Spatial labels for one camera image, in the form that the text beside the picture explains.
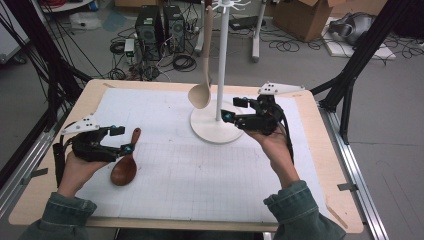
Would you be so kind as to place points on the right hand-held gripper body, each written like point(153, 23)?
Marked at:
point(263, 121)

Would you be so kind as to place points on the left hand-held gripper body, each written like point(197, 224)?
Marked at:
point(85, 146)

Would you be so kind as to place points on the white utensil rack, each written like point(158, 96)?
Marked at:
point(213, 131)

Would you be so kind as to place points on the dark brown wooden spoon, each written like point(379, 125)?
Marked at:
point(124, 171)

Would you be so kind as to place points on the light wooden spoon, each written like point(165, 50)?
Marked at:
point(200, 96)

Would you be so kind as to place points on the person's left hand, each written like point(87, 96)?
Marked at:
point(75, 175)

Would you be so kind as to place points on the person's right hand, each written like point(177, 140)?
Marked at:
point(278, 148)

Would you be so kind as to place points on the white stand leg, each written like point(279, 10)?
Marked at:
point(256, 46)
point(200, 40)

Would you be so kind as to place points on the white grid mat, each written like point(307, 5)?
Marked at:
point(186, 180)

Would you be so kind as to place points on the black flat box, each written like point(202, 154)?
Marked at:
point(245, 22)

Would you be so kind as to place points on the small white device box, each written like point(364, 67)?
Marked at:
point(129, 46)

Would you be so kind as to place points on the black computer tower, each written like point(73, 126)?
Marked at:
point(148, 30)
point(175, 30)

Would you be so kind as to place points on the cardboard box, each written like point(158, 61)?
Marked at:
point(300, 20)

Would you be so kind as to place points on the clear plastic bag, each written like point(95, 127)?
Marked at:
point(85, 21)

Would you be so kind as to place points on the thin wooden strip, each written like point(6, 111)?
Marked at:
point(336, 216)

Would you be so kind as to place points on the white cabinet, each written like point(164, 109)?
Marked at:
point(8, 43)

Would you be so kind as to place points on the grey bag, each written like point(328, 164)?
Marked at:
point(356, 28)

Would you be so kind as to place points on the white foam board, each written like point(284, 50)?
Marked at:
point(383, 53)

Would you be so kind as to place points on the aluminium rail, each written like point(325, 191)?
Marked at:
point(20, 173)
point(360, 193)

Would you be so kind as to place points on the black metal frame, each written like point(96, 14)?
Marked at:
point(346, 76)
point(53, 83)

